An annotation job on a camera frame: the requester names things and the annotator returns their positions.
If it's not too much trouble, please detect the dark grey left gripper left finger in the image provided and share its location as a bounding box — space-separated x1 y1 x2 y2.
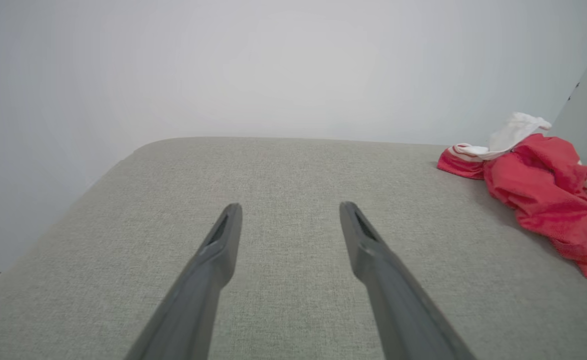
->
125 202 243 360

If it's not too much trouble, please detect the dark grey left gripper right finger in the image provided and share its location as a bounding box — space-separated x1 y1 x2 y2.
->
339 201 477 360

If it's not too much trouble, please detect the red and white jersey garment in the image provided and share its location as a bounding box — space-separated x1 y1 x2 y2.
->
436 112 587 281

